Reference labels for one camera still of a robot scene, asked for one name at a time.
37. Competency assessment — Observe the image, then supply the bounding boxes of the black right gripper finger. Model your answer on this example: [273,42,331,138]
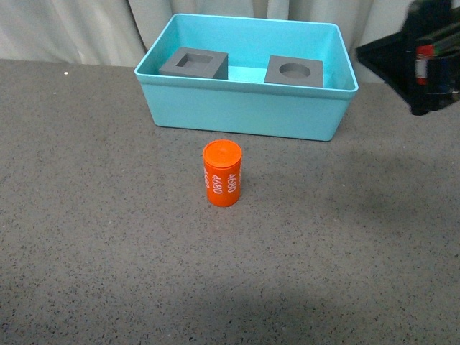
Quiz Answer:
[356,32,415,108]

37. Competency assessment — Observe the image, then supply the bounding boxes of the gray block with round hole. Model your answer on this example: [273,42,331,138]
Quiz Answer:
[264,55,324,88]

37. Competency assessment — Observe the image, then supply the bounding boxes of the gray block with square hole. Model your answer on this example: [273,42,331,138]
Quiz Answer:
[159,47,229,80]

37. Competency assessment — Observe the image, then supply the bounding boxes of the orange cylinder marked 4680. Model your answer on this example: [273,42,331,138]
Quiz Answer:
[203,139,243,207]

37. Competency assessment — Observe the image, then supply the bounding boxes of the light blue plastic box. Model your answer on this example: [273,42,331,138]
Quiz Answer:
[134,14,359,141]

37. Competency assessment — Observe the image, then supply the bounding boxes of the white pleated curtain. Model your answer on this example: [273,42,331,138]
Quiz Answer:
[1,0,410,83]

